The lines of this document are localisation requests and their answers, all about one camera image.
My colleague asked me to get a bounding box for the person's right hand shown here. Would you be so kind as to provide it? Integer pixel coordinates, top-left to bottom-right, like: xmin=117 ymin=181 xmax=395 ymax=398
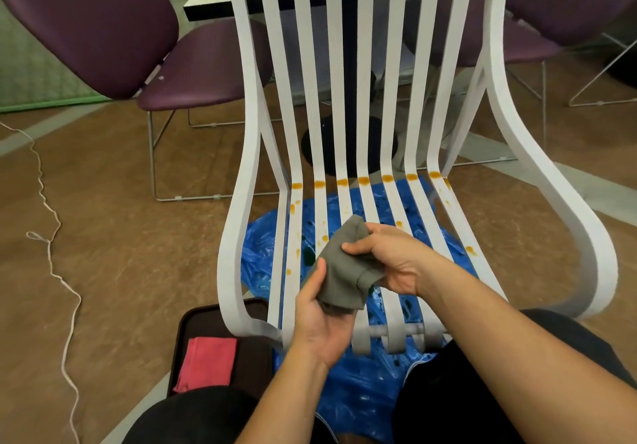
xmin=342 ymin=223 xmax=440 ymax=297

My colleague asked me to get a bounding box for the person's left hand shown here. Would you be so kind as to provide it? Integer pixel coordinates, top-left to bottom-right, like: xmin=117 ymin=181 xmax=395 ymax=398
xmin=291 ymin=258 xmax=359 ymax=368

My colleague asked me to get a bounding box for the grey cleaning cloth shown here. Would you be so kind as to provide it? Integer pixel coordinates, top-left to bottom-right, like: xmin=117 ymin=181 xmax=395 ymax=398
xmin=302 ymin=215 xmax=387 ymax=316

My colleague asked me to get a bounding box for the white slatted chair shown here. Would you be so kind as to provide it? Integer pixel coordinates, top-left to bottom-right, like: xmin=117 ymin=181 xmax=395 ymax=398
xmin=216 ymin=0 xmax=620 ymax=356

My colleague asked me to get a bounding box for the person's left forearm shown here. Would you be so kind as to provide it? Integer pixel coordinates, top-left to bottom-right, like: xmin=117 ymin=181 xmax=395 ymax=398
xmin=236 ymin=347 xmax=332 ymax=444

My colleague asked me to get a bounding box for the person's right forearm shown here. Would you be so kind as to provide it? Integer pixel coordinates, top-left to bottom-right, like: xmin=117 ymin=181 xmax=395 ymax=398
xmin=417 ymin=254 xmax=637 ymax=444

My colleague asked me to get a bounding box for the purple lounge chair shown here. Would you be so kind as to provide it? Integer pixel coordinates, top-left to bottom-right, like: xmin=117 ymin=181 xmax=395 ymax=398
xmin=0 ymin=0 xmax=282 ymax=203
xmin=403 ymin=0 xmax=637 ymax=169

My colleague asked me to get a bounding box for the dark brown tray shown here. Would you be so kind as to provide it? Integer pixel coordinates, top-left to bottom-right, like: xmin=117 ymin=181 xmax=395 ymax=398
xmin=167 ymin=298 xmax=277 ymax=400

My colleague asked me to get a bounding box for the blue plastic sheet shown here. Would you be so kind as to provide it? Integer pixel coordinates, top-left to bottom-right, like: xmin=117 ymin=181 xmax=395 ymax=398
xmin=240 ymin=175 xmax=481 ymax=442

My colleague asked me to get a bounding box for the pink cloth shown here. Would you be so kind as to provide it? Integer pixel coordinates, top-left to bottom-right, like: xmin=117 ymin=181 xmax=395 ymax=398
xmin=173 ymin=337 xmax=239 ymax=394

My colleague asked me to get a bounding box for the black round table base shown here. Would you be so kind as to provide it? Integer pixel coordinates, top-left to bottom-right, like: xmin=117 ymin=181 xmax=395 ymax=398
xmin=604 ymin=45 xmax=637 ymax=89
xmin=301 ymin=73 xmax=401 ymax=179

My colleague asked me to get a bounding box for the white cord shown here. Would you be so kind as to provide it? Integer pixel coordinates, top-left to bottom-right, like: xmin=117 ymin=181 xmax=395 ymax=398
xmin=0 ymin=121 xmax=83 ymax=444

